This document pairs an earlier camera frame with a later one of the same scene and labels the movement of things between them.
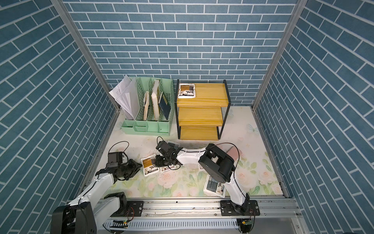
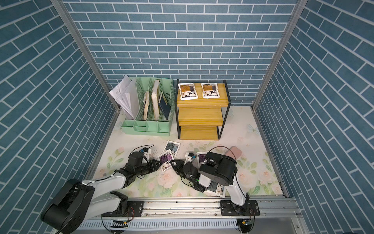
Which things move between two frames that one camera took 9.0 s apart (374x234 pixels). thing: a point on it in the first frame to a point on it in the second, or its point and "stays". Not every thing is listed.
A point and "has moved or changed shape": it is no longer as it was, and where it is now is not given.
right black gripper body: x=162 y=161 to x=181 y=170
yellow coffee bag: x=149 y=165 has moved or changed shape
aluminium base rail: x=258 y=207 stays
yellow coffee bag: x=186 y=91 stays
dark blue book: x=164 y=106 stays
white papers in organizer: x=126 y=92 stays
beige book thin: x=145 y=106 stays
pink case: x=233 y=152 stays
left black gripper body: x=129 y=169 to x=144 y=168
